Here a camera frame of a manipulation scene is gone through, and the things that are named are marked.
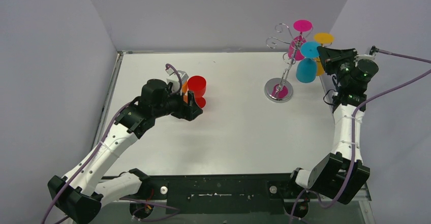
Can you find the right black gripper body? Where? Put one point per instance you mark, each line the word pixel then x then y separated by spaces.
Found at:
pixel 344 74

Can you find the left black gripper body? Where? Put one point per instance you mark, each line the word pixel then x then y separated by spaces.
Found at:
pixel 188 107

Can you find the orange wine glass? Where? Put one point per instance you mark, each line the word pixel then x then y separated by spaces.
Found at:
pixel 184 91

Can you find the yellow wine glass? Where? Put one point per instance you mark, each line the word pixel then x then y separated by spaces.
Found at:
pixel 325 39

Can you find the red wine glass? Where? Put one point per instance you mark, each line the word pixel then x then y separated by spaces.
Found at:
pixel 197 84

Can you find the blue wine glass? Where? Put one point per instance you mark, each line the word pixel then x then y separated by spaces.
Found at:
pixel 307 68

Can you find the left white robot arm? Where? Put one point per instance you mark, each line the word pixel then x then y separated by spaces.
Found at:
pixel 80 194

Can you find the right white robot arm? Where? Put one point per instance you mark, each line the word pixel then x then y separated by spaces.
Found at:
pixel 341 174

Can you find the pink wine glass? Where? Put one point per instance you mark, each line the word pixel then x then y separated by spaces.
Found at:
pixel 304 28

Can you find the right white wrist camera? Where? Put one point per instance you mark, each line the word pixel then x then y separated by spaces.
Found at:
pixel 364 56

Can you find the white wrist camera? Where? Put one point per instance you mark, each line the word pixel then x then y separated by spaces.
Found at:
pixel 364 56
pixel 178 80

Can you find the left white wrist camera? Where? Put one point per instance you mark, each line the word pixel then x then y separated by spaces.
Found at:
pixel 178 80

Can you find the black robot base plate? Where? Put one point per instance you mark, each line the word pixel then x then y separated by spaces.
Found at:
pixel 222 194

